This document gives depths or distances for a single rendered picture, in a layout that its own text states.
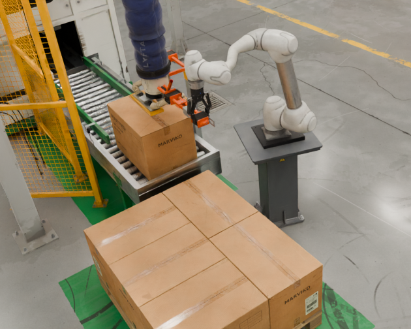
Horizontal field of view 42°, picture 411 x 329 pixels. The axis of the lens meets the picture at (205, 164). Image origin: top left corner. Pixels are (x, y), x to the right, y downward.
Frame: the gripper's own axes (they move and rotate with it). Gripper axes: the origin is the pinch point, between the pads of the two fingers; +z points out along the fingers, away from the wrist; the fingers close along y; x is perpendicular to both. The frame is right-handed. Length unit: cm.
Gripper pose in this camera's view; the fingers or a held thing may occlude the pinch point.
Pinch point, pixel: (200, 117)
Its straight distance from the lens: 312.1
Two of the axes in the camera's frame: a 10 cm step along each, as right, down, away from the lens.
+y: -8.6, 3.7, -3.5
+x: 4.9, 4.7, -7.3
